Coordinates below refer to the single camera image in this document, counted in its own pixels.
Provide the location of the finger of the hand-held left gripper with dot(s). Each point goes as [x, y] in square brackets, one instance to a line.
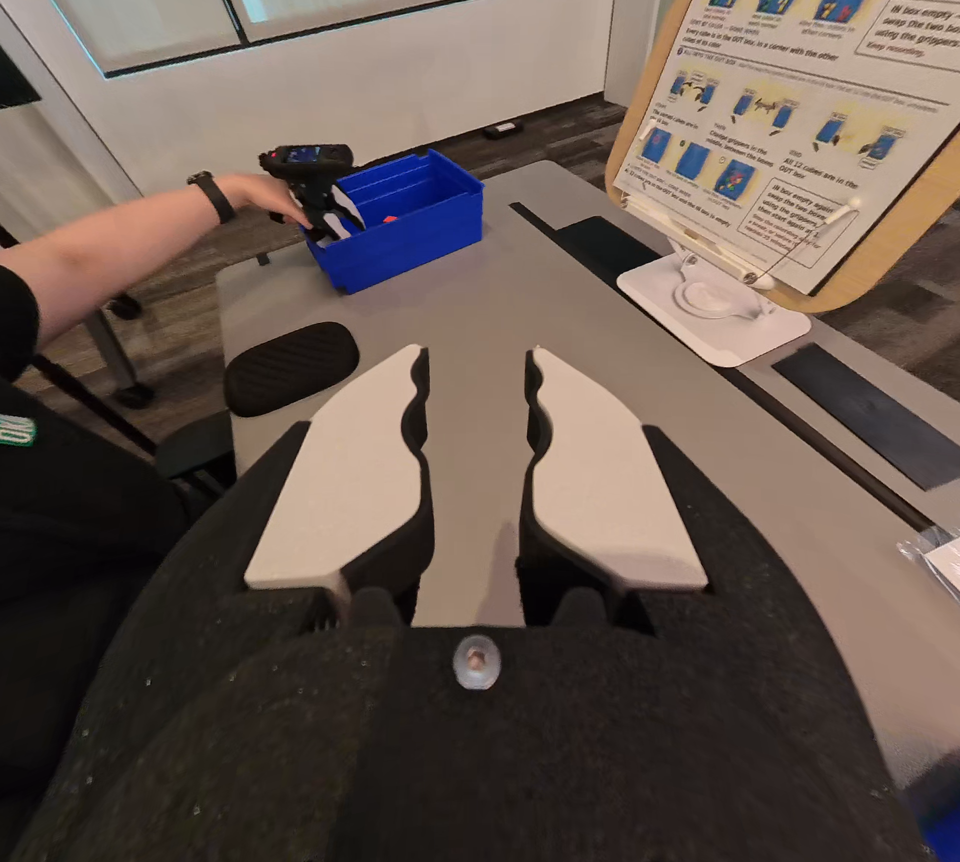
[330, 232]
[349, 210]

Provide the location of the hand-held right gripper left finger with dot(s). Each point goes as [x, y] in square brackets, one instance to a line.
[341, 487]

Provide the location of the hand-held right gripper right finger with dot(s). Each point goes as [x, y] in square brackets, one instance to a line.
[607, 495]

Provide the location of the blue plastic bin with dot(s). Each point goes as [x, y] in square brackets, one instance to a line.
[941, 824]
[420, 240]

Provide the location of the person's left forearm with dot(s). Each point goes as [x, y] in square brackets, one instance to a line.
[112, 255]

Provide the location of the person's left hand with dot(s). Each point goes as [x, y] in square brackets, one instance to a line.
[266, 199]

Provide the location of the black wristwatch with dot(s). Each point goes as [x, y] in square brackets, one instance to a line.
[214, 196]

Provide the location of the small black device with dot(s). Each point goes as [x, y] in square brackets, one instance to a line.
[503, 129]

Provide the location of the rolling stand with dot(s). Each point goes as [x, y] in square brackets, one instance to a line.
[112, 352]

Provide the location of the white sheet holder bar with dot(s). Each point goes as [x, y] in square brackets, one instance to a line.
[712, 244]

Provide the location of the laminated printed paper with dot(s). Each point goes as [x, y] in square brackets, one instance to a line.
[941, 562]

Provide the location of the black wall screen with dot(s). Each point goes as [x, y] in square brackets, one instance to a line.
[15, 82]

